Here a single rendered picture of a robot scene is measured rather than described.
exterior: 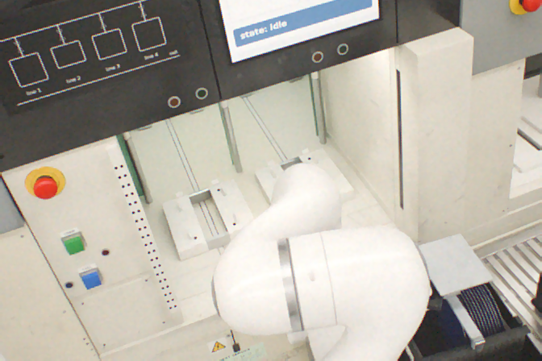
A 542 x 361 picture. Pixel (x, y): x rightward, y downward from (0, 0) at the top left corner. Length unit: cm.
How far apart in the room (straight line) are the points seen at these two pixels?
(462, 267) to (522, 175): 62
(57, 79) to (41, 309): 51
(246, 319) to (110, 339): 83
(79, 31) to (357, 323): 61
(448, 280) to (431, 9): 50
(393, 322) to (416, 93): 65
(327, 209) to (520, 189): 100
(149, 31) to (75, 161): 27
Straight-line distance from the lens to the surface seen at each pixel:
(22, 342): 140
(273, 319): 64
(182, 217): 165
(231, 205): 164
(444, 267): 116
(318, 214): 73
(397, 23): 119
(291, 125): 194
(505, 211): 168
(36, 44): 101
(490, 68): 136
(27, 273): 127
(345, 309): 64
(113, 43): 102
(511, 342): 124
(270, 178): 170
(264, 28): 107
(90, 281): 129
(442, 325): 132
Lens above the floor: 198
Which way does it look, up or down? 37 degrees down
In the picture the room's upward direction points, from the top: 11 degrees counter-clockwise
